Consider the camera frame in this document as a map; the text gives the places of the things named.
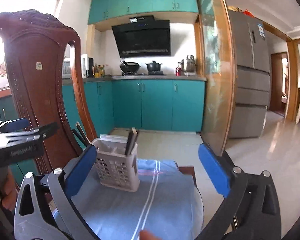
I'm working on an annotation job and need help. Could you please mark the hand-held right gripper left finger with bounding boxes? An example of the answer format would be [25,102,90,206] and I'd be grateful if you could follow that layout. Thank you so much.
[14,144,98,240]

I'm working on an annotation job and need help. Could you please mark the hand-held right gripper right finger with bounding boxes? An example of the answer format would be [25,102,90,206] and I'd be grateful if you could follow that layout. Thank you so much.
[198,143,282,240]

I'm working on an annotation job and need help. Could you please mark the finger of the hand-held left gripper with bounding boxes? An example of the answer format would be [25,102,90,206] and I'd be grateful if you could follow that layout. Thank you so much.
[0,118,31,132]
[4,122,60,143]

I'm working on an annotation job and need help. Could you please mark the textured black chopstick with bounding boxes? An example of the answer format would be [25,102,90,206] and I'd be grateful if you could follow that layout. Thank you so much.
[72,129,87,147]

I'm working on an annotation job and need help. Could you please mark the white plastic utensil basket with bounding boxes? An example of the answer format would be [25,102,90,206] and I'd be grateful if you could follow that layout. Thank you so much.
[91,134,140,193]

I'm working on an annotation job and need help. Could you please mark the dark grey chopstick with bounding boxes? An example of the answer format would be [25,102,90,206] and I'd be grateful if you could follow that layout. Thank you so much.
[124,130,135,156]

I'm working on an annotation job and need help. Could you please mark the person's right hand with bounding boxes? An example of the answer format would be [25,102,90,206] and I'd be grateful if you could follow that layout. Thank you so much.
[139,230,163,240]

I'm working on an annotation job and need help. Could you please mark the dark brown chopstick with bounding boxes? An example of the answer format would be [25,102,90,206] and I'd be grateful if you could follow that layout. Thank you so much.
[76,122,92,145]

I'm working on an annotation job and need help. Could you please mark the carved wooden chair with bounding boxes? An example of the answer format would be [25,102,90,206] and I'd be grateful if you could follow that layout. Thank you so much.
[0,9,98,205]

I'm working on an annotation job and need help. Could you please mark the blue striped cloth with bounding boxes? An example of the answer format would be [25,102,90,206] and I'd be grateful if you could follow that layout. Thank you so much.
[52,158,204,240]

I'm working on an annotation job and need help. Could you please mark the white countertop appliance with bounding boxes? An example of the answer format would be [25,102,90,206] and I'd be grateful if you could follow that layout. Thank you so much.
[81,54,89,79]

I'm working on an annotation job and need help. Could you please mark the group of condiment bottles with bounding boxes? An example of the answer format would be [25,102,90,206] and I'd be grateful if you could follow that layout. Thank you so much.
[94,64,106,78]

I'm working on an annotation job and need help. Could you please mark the teal lower kitchen cabinets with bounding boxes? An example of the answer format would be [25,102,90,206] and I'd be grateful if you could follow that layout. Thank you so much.
[0,79,206,187]

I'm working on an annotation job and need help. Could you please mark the teal kitchen cabinets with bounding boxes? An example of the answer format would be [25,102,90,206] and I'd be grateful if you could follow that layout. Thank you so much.
[0,79,206,187]
[87,0,199,25]

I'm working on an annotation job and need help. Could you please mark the wood framed glass door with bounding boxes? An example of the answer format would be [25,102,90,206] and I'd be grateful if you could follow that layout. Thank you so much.
[194,0,237,156]

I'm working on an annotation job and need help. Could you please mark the grey kitchen countertop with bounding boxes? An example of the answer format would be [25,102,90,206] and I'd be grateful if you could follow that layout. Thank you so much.
[62,74,207,82]

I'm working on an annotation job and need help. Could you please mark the grey refrigerator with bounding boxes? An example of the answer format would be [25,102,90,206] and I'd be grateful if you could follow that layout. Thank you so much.
[227,10,270,139]

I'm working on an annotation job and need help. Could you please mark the black wok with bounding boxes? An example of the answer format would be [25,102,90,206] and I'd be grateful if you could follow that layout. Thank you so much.
[119,59,141,73]

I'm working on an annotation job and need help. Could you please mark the steel kettle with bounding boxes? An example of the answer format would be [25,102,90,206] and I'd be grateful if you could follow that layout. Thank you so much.
[185,55,198,73]

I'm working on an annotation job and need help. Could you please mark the gas stove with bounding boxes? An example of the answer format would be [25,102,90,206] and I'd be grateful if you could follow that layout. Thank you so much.
[122,71,165,76]

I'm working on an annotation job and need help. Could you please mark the black cooking pot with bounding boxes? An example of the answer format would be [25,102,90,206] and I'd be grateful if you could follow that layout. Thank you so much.
[145,61,163,72]

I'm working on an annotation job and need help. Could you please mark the black range hood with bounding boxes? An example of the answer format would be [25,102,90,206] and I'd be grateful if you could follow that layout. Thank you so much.
[112,15,171,58]

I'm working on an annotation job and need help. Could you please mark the teal upper kitchen cabinets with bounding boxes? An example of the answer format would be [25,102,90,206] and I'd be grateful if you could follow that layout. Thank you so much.
[87,0,199,25]

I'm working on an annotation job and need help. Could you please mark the wooden door frame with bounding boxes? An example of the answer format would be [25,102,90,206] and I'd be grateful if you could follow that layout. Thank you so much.
[267,37,300,121]

